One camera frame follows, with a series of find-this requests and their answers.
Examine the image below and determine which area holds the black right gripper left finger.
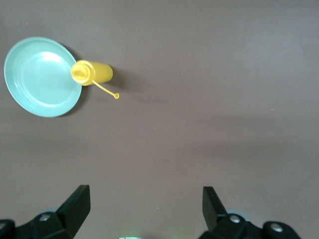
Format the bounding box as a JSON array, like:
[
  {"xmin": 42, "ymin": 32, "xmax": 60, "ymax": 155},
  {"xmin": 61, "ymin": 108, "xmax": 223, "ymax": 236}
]
[{"xmin": 0, "ymin": 184, "xmax": 91, "ymax": 239}]

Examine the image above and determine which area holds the mint green plate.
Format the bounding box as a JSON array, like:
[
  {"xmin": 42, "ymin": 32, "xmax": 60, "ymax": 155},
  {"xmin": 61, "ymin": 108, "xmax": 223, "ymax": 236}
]
[{"xmin": 3, "ymin": 36, "xmax": 83, "ymax": 118}]

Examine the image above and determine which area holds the yellow squeeze bottle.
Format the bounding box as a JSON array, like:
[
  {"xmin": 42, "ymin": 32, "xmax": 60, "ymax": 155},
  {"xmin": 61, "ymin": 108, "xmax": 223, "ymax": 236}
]
[{"xmin": 70, "ymin": 60, "xmax": 120, "ymax": 100}]

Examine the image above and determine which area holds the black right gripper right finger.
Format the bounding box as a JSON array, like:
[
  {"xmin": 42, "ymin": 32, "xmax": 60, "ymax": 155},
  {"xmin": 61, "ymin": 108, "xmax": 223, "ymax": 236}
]
[{"xmin": 199, "ymin": 186, "xmax": 302, "ymax": 239}]

